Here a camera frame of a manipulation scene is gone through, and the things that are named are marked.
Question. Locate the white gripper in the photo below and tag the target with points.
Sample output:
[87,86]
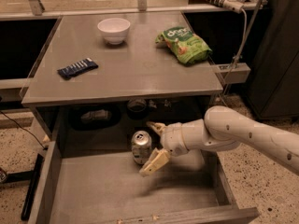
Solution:
[172,137]

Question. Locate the silver green 7up can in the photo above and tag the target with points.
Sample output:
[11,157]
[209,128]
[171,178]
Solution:
[141,143]

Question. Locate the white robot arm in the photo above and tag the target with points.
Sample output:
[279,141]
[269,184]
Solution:
[222,129]

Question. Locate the grey counter cabinet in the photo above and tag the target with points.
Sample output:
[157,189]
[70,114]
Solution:
[137,68]

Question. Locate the open grey drawer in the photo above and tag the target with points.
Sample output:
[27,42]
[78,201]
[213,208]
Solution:
[91,178]

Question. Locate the green chip bag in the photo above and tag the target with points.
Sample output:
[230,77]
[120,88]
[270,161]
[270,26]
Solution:
[187,46]

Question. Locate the dark blue snack packet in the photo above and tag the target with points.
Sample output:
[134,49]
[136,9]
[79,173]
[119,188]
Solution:
[77,68]

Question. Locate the white ceramic bowl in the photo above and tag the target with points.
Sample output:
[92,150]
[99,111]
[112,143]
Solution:
[114,30]

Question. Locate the dark cabinet at right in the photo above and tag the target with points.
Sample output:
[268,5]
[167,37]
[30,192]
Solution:
[273,87]

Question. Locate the black floor stand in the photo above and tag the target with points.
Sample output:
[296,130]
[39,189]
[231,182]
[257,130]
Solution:
[32,177]

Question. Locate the grey side bracket box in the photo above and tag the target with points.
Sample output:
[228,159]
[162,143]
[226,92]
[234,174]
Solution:
[227,74]

